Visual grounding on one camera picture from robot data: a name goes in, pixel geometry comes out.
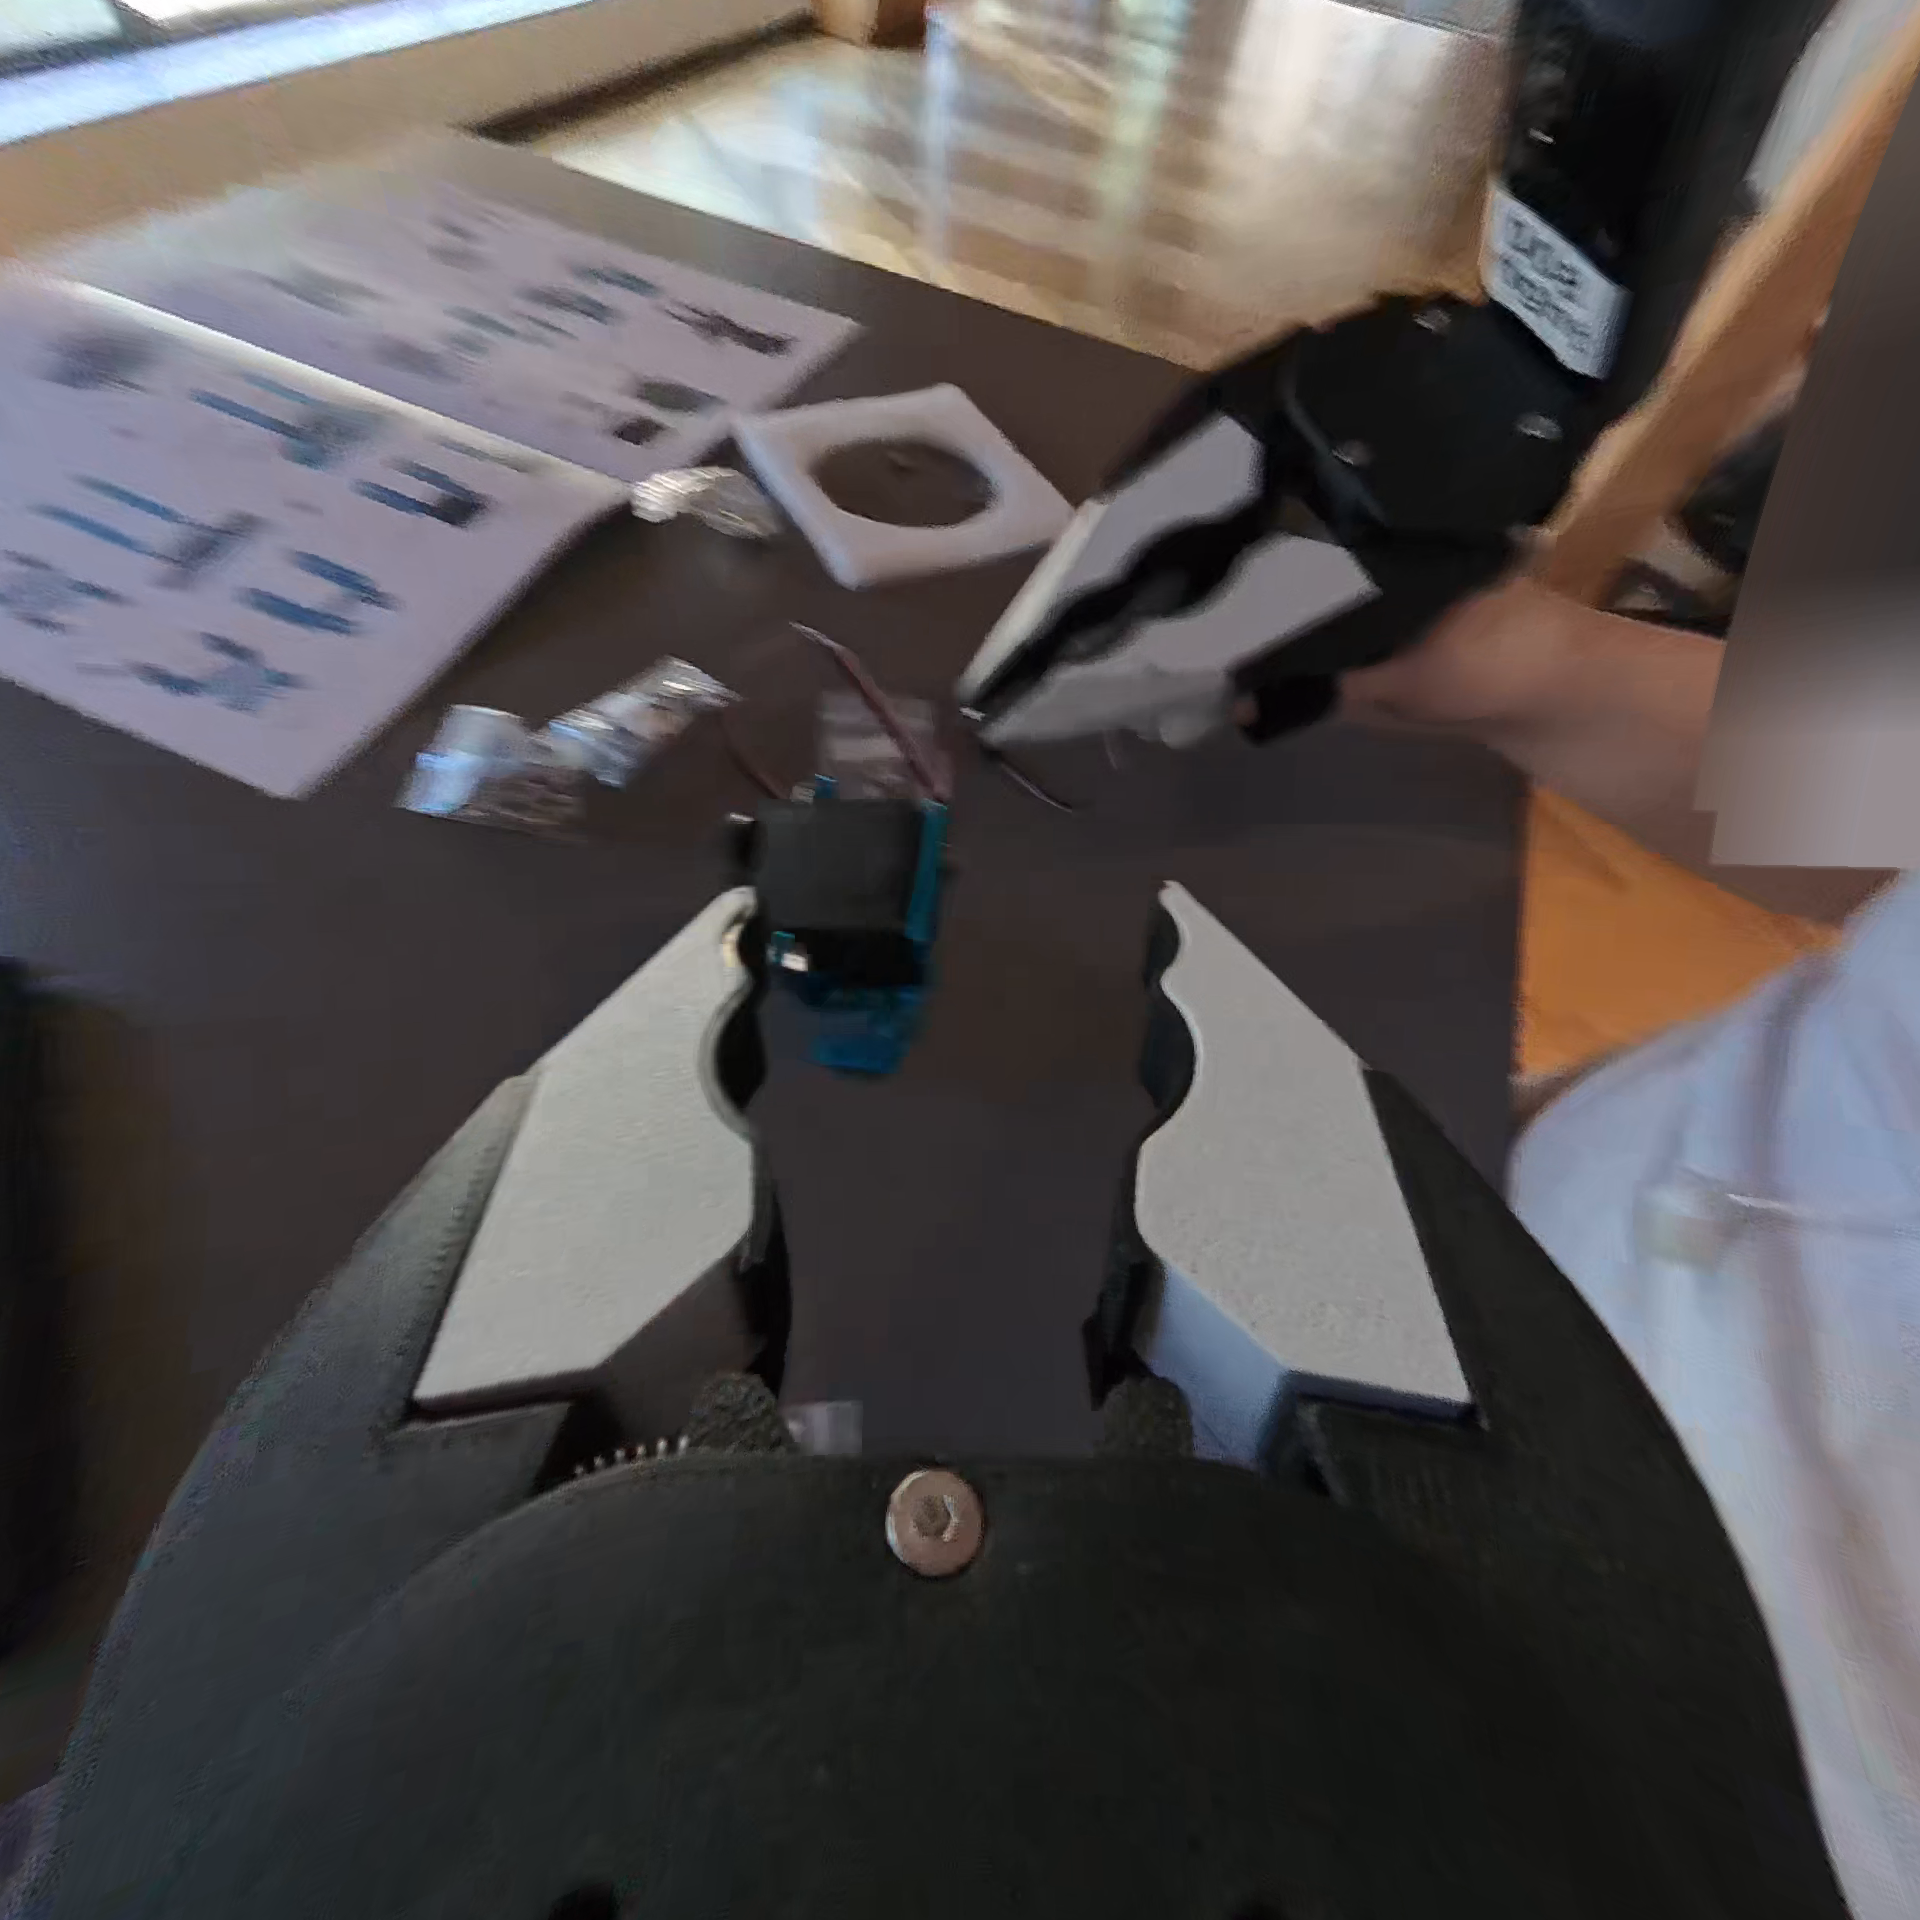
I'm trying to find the person's right forearm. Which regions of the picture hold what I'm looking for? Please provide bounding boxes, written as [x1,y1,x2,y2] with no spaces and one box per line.
[1561,606,1728,823]

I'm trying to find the black servo with blue bracket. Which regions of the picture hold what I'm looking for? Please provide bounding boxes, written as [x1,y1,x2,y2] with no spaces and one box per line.
[727,776,962,1079]

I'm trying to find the white instruction booklet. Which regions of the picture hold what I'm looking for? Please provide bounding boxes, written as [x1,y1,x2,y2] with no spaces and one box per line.
[0,176,865,799]

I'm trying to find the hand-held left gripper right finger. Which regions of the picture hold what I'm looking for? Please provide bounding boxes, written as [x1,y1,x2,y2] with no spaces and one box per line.
[1085,882,1480,1416]

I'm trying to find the person's right hand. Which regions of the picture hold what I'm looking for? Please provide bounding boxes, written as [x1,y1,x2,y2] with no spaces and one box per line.
[1332,576,1596,785]

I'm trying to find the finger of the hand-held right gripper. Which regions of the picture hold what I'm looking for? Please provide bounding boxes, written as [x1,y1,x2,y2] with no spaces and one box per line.
[955,416,1271,710]
[979,533,1382,743]

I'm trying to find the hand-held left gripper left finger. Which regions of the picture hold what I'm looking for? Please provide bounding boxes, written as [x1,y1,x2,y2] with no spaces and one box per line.
[409,887,792,1411]

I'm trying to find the dark grey desk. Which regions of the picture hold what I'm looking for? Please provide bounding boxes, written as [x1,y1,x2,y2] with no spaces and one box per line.
[0,126,1532,1920]

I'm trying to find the clear bag of small screws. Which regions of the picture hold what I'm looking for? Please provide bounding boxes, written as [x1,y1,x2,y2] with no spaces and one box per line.
[817,689,955,789]

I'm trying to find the white shirt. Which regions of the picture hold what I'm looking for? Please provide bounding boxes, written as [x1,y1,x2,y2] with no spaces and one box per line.
[1507,875,1920,1920]

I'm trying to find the small clear parts bag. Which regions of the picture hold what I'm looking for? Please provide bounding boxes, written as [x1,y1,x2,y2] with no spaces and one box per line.
[631,463,787,541]

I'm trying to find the white foam square ring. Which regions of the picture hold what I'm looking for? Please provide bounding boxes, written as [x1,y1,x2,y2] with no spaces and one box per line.
[734,382,1074,590]

